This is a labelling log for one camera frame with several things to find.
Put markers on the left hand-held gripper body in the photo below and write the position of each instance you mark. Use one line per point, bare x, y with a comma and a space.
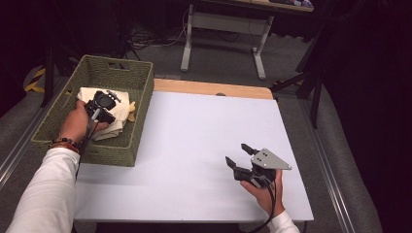
103, 102

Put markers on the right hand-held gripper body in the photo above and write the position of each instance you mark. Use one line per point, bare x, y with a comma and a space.
268, 160

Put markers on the cream baby pants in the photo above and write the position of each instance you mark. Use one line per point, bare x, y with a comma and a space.
121, 111

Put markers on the green woven basket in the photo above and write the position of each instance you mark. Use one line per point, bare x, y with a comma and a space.
107, 73

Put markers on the person's left hand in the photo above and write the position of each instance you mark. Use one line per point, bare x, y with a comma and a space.
76, 124

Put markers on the person's right hand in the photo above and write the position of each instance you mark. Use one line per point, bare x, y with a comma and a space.
265, 200

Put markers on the white board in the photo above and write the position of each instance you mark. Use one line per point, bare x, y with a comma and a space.
194, 136

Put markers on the black metal stand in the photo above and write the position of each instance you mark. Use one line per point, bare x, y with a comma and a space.
49, 81

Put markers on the wooden table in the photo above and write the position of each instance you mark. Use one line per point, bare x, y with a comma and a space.
210, 88

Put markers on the yellow black hazard tape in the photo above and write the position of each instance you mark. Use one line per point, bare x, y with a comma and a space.
32, 86

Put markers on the black tripod stand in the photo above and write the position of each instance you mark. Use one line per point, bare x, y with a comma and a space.
316, 100

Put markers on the black curtain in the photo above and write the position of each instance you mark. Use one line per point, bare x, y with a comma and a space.
372, 97

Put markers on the white-legged desk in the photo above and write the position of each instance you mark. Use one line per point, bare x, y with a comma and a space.
226, 22

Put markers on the aluminium floor rail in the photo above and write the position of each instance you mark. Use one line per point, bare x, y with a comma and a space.
19, 145
327, 168

